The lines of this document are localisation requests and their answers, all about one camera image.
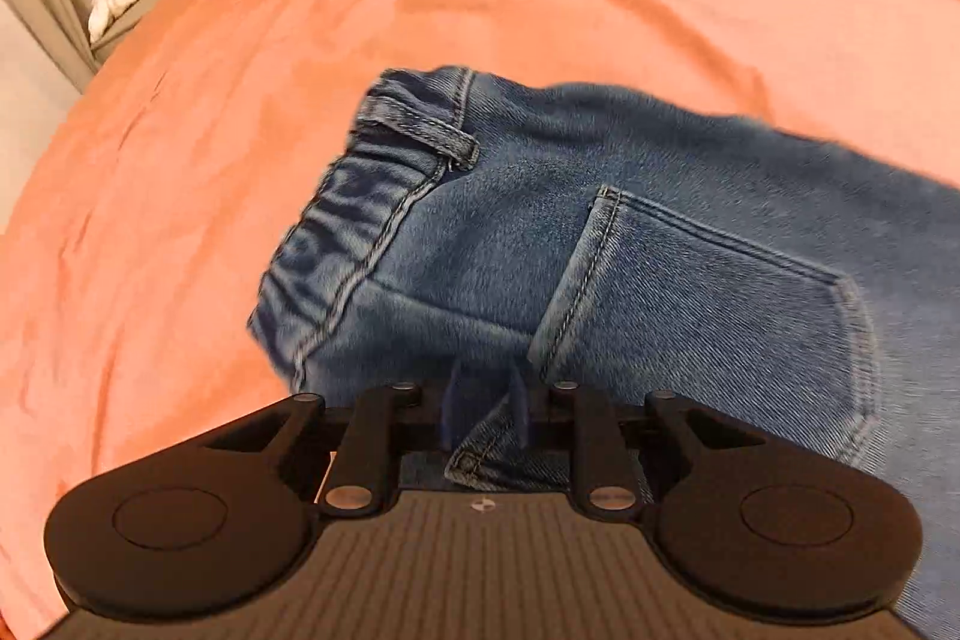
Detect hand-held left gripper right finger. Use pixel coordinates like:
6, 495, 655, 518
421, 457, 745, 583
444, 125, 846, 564
508, 373, 760, 515

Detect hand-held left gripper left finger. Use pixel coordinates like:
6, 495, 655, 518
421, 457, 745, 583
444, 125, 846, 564
201, 359, 481, 517

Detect blue denim pants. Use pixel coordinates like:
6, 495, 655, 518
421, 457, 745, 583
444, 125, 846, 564
247, 64, 960, 640

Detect bed with orange sheet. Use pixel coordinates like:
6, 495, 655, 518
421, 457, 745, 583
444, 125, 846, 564
0, 0, 960, 626

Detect beige nightstand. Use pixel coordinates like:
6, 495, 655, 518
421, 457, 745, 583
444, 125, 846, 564
88, 0, 181, 65

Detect crumpled white cloth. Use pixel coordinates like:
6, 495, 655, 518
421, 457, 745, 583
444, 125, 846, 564
88, 0, 155, 46

